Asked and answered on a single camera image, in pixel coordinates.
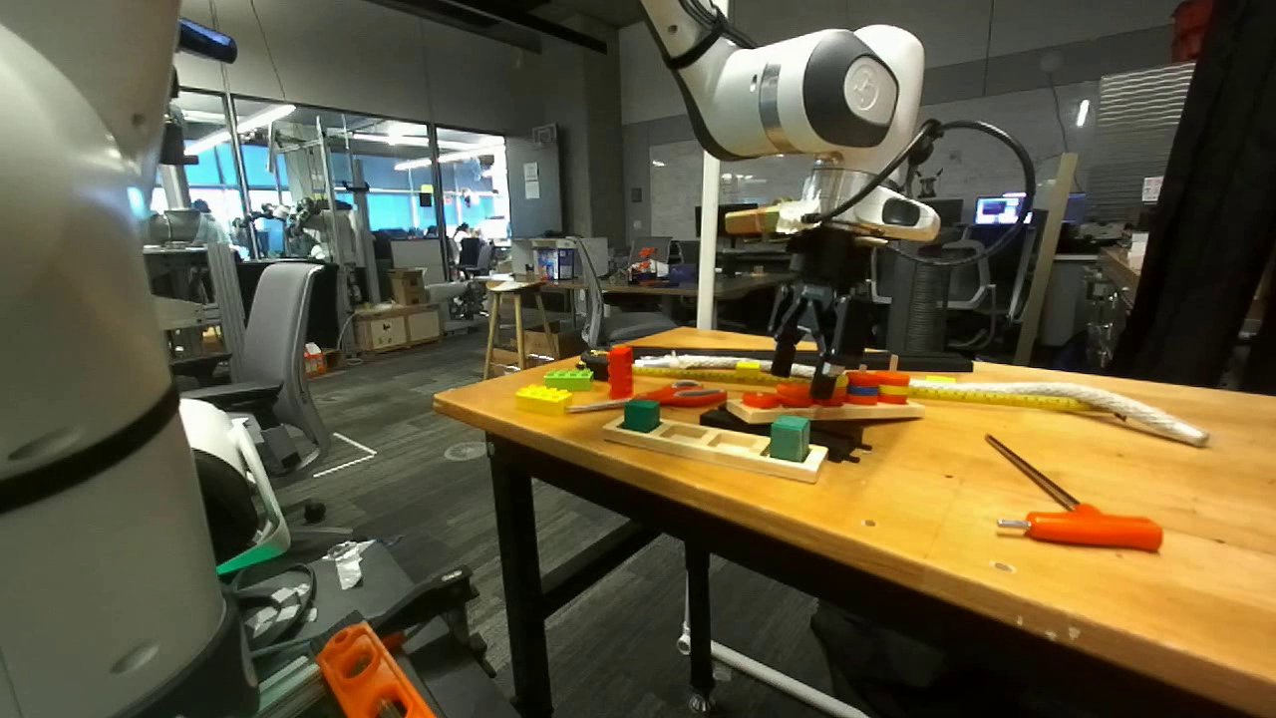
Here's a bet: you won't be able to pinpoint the red cylinder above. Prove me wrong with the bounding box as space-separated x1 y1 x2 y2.
604 344 640 402

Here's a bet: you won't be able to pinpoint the white paper scrap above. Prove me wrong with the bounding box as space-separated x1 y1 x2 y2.
326 534 377 596

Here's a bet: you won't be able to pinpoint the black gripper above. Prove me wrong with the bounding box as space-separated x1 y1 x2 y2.
766 224 869 402

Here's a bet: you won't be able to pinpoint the yellow toy brick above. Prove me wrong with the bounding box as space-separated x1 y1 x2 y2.
514 380 578 417

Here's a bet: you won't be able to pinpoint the black box machine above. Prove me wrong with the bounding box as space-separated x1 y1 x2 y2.
853 241 982 374

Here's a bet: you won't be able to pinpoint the grey office chair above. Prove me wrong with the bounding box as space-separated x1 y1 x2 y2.
179 259 336 477

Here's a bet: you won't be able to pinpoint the wooden stool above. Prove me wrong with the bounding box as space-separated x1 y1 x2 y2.
478 277 563 380

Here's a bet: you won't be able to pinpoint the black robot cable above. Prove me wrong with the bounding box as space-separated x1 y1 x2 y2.
810 116 1039 328

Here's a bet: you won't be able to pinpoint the green cylinder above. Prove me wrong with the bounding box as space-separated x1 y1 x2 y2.
619 397 665 434

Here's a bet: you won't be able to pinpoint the red flat piece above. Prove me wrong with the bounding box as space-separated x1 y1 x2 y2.
651 380 735 410

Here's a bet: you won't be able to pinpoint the wooden stick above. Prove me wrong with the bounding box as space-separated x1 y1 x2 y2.
564 389 668 418

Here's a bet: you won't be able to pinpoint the wooden camera mount board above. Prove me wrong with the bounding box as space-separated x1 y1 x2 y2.
720 196 857 243

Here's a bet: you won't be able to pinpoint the green cube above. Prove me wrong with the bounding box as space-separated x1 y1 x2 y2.
766 410 817 467

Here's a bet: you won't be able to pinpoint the light wooden shape sorter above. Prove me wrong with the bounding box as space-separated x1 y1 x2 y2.
599 410 832 489

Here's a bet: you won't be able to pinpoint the low wooden cabinet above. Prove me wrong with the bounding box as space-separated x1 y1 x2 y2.
352 301 446 357

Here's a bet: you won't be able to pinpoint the leaning wooden plank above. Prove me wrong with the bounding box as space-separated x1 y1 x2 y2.
1011 152 1084 368

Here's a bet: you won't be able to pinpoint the computer monitor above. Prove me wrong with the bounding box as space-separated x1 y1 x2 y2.
971 192 1036 232

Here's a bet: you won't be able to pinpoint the thin wooden board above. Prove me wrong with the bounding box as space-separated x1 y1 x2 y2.
720 397 923 431

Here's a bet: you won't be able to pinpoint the orange handled hex key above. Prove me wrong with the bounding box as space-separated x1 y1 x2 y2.
986 431 1169 560

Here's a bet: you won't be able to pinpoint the white rounded machine housing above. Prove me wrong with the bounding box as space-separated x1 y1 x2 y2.
162 397 293 562

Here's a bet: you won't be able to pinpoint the green toy brick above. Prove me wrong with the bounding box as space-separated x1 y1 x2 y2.
539 362 599 397

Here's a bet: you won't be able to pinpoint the tangled floor cables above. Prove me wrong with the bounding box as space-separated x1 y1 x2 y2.
224 556 322 656

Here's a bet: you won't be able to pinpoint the white vertical pole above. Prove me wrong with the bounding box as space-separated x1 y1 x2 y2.
695 0 735 336

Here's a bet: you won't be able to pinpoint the orange plastic tool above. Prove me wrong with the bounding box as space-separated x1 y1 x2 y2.
316 619 434 718

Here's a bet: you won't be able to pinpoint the blue camera on black mount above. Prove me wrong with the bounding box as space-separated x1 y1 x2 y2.
155 18 237 172

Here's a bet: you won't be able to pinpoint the wooden table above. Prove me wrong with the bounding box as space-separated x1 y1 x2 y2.
481 431 1276 718

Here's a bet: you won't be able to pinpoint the yellow measuring tape strip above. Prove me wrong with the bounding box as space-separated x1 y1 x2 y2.
724 357 1089 417

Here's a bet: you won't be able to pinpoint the green floor item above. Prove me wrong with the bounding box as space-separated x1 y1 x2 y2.
215 539 292 582

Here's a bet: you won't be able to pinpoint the white pipe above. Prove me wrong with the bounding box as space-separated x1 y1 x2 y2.
673 635 869 718

